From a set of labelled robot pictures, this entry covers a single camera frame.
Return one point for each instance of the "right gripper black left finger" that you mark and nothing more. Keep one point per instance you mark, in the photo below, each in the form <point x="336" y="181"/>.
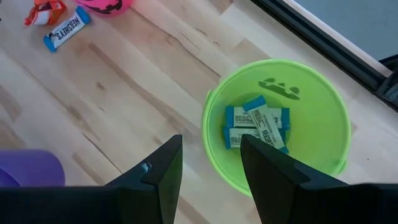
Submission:
<point x="164" y="168"/>

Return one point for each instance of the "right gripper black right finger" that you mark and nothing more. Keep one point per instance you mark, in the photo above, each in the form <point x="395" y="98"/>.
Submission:
<point x="267" y="174"/>

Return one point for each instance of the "blue white Hershey's bar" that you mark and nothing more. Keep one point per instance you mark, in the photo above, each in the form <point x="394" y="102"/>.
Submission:
<point x="234" y="138"/>
<point x="264" y="121"/>
<point x="66" y="29"/>
<point x="241" y="117"/>

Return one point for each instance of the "green plastic bucket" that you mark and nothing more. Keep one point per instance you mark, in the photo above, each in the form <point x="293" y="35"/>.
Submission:
<point x="311" y="124"/>

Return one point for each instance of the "purple plastic bucket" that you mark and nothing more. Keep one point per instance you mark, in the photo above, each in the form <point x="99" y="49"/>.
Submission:
<point x="31" y="168"/>

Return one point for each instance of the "pink plastic bucket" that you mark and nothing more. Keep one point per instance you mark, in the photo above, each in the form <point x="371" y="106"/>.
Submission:
<point x="84" y="3"/>

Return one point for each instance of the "black aluminium table frame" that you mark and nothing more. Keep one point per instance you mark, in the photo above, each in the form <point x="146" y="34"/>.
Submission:
<point x="326" y="45"/>

